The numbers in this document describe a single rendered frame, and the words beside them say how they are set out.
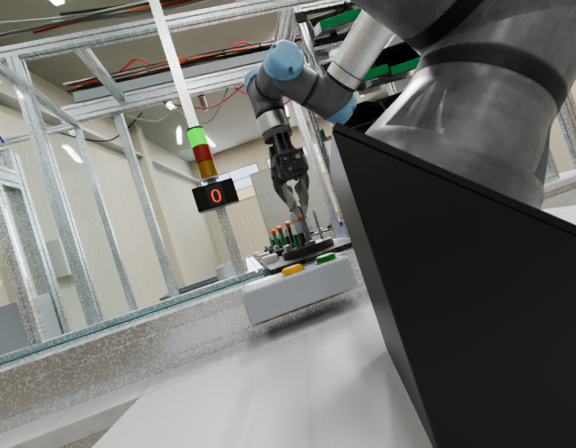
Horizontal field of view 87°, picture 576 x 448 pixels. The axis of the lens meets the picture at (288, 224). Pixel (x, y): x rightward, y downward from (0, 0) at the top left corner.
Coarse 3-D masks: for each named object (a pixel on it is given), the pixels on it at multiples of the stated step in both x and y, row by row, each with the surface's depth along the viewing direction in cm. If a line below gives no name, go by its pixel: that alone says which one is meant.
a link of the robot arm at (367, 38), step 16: (368, 16) 56; (352, 32) 59; (368, 32) 57; (384, 32) 57; (352, 48) 59; (368, 48) 59; (336, 64) 62; (352, 64) 61; (368, 64) 61; (320, 80) 64; (336, 80) 63; (352, 80) 63; (320, 96) 65; (336, 96) 65; (352, 96) 67; (320, 112) 68; (336, 112) 67; (352, 112) 68
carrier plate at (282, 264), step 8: (336, 240) 90; (344, 240) 81; (328, 248) 74; (336, 248) 70; (344, 248) 71; (304, 256) 73; (272, 264) 80; (280, 264) 73; (288, 264) 68; (272, 272) 68
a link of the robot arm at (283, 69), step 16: (272, 48) 60; (288, 48) 60; (272, 64) 60; (288, 64) 60; (256, 80) 68; (272, 80) 63; (288, 80) 63; (304, 80) 63; (272, 96) 68; (288, 96) 66; (304, 96) 65
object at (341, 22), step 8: (344, 8) 93; (320, 16) 102; (328, 16) 102; (336, 16) 78; (344, 16) 79; (352, 16) 79; (312, 24) 102; (320, 24) 79; (328, 24) 79; (336, 24) 79; (344, 24) 80; (352, 24) 85; (312, 32) 89; (320, 32) 81; (328, 32) 85; (344, 32) 99
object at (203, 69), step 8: (240, 0) 138; (240, 56) 187; (248, 56) 188; (256, 56) 189; (264, 56) 190; (208, 64) 184; (216, 64) 185; (224, 64) 186; (232, 64) 186; (240, 64) 187; (248, 64) 188; (184, 72) 182; (192, 72) 182; (200, 72) 183; (208, 72) 184
